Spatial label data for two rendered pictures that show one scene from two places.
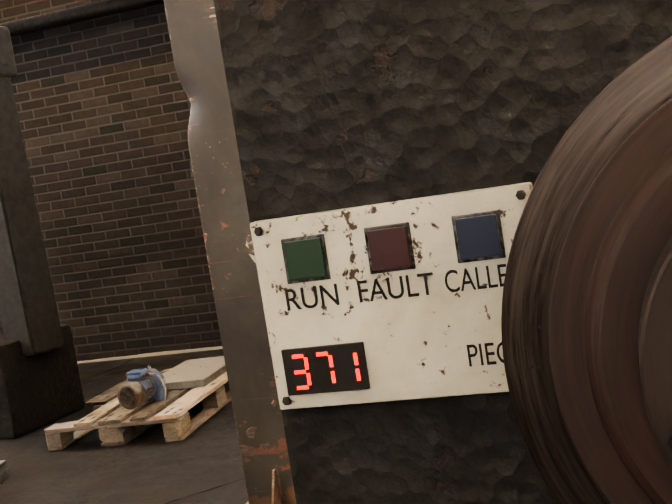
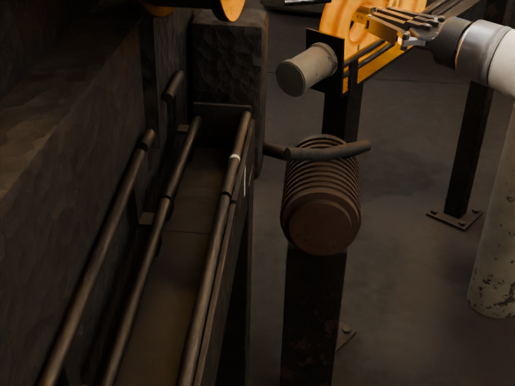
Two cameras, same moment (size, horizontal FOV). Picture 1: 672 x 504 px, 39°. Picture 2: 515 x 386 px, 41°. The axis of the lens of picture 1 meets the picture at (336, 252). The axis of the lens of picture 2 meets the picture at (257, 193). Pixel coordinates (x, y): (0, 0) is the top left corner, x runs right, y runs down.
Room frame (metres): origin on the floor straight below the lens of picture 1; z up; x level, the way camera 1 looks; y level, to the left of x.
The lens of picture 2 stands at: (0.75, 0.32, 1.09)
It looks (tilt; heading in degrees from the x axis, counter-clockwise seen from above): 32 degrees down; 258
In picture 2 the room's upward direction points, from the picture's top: 2 degrees clockwise
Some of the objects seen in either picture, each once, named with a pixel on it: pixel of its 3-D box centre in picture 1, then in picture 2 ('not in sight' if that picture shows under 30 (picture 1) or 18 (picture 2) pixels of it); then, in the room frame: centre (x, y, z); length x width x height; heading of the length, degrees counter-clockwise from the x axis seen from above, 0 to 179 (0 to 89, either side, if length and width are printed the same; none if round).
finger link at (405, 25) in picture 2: not in sight; (397, 27); (0.31, -0.68, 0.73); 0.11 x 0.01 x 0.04; 130
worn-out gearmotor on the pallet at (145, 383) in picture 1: (150, 383); not in sight; (5.19, 1.12, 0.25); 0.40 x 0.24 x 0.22; 163
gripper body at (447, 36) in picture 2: not in sight; (439, 37); (0.25, -0.63, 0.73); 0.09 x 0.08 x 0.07; 128
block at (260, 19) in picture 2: not in sight; (227, 96); (0.60, -0.57, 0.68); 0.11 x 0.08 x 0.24; 163
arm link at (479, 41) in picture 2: not in sight; (483, 52); (0.21, -0.57, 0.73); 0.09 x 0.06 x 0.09; 38
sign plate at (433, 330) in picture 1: (400, 301); not in sight; (0.86, -0.05, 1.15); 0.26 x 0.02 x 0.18; 73
